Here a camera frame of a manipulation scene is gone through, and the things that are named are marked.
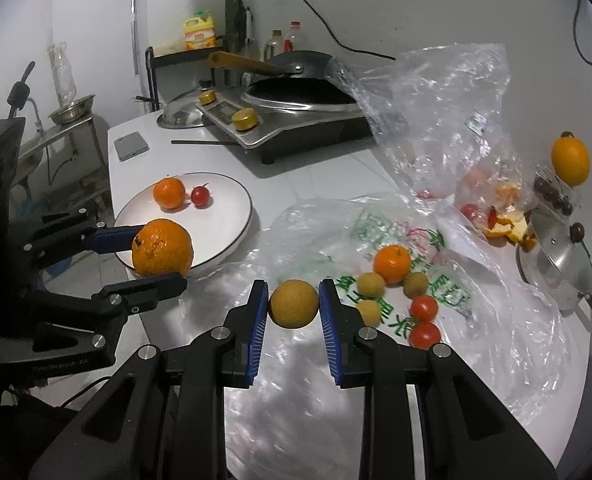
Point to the clear condiment bottle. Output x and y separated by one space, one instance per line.
274 45

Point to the induction cooker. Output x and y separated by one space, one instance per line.
277 117

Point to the black chopstick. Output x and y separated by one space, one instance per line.
202 142

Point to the small orange on plate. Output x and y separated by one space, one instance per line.
169 193

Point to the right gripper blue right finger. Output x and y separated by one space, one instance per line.
340 325

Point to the medium orange on bag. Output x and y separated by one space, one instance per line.
392 263

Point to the grey small card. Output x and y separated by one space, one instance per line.
130 145

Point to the red tomato in bag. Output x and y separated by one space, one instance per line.
470 211

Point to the black wire shelf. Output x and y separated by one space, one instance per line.
167 74

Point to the glass pot lid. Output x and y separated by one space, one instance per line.
182 112

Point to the black wok with handle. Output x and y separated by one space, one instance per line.
295 64

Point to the steel bowl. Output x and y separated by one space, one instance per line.
75 110

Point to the large orange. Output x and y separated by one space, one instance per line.
162 246

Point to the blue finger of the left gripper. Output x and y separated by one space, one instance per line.
115 239

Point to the cherry tomato on plate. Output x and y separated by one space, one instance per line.
200 196

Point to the yellow oil bottle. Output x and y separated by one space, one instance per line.
199 31

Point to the red cap sauce bottle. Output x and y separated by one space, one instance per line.
292 40

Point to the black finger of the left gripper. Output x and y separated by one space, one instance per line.
141 295

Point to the steel pot with lid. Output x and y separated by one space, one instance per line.
557 263

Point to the box of dark fruits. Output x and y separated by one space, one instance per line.
554 194

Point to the orange on rack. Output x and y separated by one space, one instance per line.
570 159

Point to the orange peel pile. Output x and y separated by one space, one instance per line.
512 225

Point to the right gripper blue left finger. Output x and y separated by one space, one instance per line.
247 325

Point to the printed flat plastic bag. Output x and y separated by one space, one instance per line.
295 423

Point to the steel sink stand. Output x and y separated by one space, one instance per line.
60 167

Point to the red tomato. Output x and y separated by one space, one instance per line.
470 211
424 308
424 335

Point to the yellow-green round fruit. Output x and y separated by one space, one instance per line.
294 304

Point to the clear crumpled plastic bag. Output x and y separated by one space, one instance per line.
436 117

